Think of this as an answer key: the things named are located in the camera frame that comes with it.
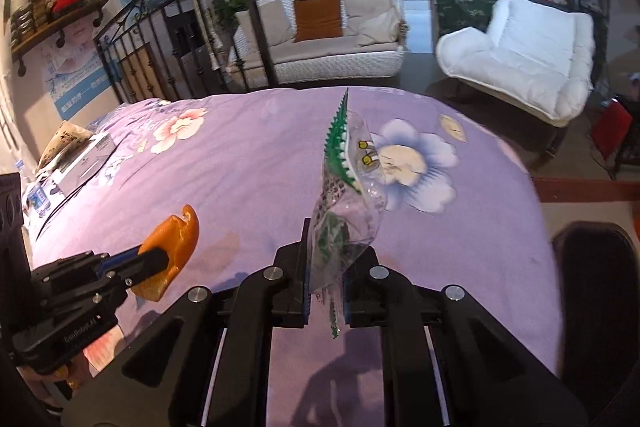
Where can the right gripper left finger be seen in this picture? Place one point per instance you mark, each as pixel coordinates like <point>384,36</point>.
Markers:
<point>304,261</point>

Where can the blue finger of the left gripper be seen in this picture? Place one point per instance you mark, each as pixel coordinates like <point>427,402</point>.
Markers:
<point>143,268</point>
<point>132,255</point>

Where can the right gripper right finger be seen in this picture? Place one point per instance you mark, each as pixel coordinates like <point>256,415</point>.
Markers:
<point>345,296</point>

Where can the orange peel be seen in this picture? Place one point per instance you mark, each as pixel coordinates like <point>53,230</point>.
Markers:
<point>178,237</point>

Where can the clear green plastic wrapper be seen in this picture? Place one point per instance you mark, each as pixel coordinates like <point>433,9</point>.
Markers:
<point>348,211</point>

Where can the person's left hand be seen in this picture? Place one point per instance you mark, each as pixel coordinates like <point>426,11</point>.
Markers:
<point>74,373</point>

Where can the white cardboard box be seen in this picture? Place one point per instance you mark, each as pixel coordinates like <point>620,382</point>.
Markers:
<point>83,163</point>

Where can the purple floral bed sheet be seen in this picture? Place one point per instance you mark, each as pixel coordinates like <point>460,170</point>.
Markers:
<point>461,209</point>

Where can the white wicker sofa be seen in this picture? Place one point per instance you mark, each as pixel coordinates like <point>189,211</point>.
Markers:
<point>319,40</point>

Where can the brown sofa cushion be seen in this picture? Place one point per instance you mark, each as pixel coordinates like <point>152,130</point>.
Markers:
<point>317,19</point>

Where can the white cushioned lounge chair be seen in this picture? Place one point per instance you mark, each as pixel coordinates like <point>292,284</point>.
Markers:
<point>531,55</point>

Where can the black iron bed frame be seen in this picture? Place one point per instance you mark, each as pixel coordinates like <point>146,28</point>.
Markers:
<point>175,49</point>

